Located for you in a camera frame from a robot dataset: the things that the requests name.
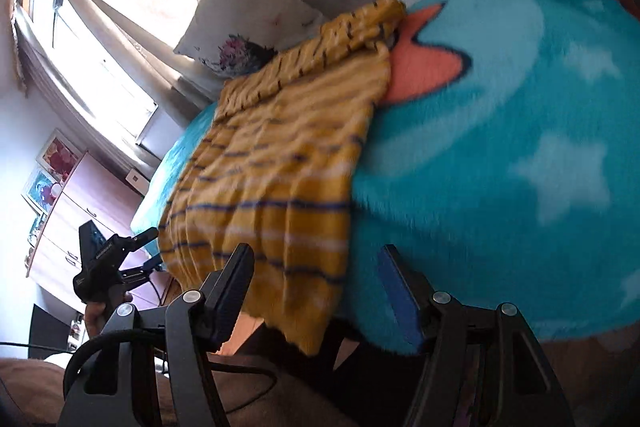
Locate framed blue picture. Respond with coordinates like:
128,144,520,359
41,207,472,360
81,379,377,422
21,167,63,215

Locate person's brown pants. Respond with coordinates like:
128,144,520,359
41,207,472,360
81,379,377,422
0,324,436,427

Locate turquoise star blanket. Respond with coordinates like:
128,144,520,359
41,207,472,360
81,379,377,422
131,0,640,355

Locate black box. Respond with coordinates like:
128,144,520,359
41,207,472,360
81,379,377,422
30,304,71,350

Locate person's left hand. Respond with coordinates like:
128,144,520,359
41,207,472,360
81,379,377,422
82,291,135,339

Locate window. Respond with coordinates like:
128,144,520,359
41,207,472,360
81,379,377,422
15,0,158,142

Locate lilac dresser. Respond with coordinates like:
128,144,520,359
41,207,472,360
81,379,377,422
25,151,161,308

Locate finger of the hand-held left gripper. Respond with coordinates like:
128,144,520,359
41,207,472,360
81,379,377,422
122,228,160,254
122,257,164,285

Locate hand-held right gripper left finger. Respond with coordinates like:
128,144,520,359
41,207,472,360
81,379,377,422
59,243,256,427

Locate yellow striped sweater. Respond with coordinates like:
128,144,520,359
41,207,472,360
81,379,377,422
157,0,407,355

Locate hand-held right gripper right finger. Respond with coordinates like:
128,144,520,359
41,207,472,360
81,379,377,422
377,245,576,427

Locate white wall switch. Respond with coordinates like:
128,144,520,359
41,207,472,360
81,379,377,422
125,169,149,194

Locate framed red flower picture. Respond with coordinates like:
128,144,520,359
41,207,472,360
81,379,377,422
37,129,83,182

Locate white floral pillow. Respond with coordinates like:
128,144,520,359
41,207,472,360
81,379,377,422
173,0,331,80

